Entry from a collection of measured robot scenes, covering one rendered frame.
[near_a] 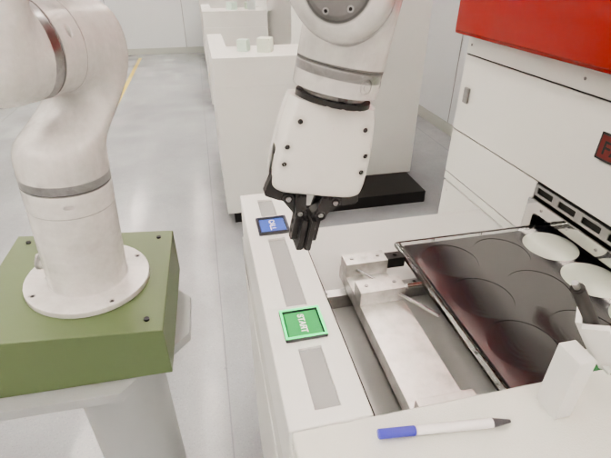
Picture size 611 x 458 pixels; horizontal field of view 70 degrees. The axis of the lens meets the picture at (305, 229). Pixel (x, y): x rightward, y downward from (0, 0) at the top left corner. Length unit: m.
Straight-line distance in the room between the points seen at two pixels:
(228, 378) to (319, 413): 1.31
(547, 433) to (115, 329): 0.56
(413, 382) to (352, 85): 0.42
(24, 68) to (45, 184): 0.16
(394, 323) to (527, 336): 0.20
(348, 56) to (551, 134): 0.68
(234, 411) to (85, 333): 1.06
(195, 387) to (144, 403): 0.89
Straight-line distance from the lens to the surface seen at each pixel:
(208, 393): 1.77
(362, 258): 0.81
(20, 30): 0.58
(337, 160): 0.45
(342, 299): 0.82
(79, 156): 0.65
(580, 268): 0.94
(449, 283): 0.80
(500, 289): 0.82
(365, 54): 0.41
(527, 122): 1.08
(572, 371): 0.52
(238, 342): 1.93
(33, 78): 0.59
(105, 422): 0.95
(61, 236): 0.70
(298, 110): 0.42
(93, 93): 0.68
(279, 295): 0.64
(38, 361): 0.76
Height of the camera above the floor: 1.38
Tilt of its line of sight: 32 degrees down
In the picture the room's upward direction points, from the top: straight up
